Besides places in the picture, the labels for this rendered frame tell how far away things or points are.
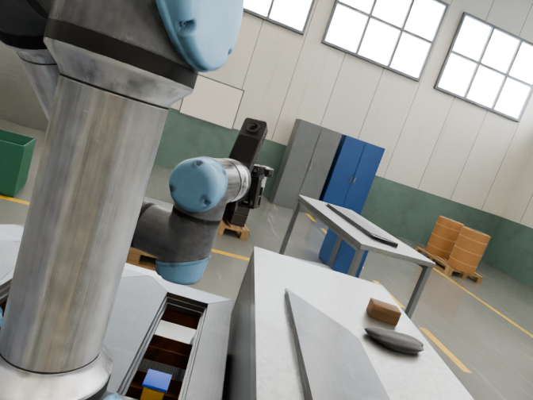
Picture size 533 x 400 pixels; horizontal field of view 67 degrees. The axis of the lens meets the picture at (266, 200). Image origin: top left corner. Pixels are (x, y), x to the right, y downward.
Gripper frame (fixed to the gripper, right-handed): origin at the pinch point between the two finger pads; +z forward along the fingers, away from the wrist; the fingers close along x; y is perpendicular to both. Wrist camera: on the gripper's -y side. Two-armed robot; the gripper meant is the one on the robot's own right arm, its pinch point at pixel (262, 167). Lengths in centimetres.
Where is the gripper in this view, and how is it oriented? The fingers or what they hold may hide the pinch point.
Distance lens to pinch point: 88.6
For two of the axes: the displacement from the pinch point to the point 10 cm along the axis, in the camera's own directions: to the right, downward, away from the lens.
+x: 9.5, 2.2, -2.3
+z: 2.5, -0.9, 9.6
